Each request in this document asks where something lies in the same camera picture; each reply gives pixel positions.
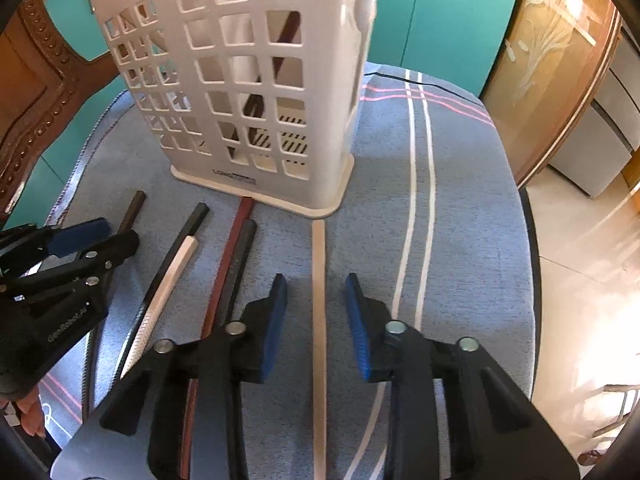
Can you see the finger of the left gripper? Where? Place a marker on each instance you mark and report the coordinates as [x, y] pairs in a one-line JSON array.
[[87, 271], [22, 247]]

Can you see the dark red chopstick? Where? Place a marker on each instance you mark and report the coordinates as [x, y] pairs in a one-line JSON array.
[[244, 210]]

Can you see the blue striped cloth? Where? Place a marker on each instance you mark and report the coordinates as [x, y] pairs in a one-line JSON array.
[[431, 223]]

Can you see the cream chopstick alone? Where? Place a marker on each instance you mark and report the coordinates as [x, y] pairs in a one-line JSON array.
[[319, 367]]

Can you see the wooden glass sliding door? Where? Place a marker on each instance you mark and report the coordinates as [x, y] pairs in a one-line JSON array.
[[552, 60]]

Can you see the teal lower kitchen cabinets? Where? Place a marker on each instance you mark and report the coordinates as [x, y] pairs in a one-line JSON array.
[[458, 40]]

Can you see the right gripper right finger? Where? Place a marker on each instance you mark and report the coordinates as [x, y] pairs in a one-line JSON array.
[[494, 431]]

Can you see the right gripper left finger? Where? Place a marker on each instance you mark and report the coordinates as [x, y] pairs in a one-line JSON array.
[[141, 420]]

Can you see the carved wooden chair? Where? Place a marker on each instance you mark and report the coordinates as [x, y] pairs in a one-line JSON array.
[[44, 82]]

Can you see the white plastic utensil basket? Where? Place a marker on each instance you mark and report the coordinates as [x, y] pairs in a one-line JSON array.
[[255, 98]]

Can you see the white chopstick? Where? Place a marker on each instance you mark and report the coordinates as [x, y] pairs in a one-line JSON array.
[[158, 302]]

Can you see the silver refrigerator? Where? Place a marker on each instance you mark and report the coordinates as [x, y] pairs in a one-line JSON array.
[[607, 135]]

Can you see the black chopstick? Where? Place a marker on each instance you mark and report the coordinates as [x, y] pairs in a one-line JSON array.
[[237, 279], [191, 227]]

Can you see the dark brown chopstick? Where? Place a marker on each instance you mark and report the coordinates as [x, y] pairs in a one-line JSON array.
[[92, 344]]

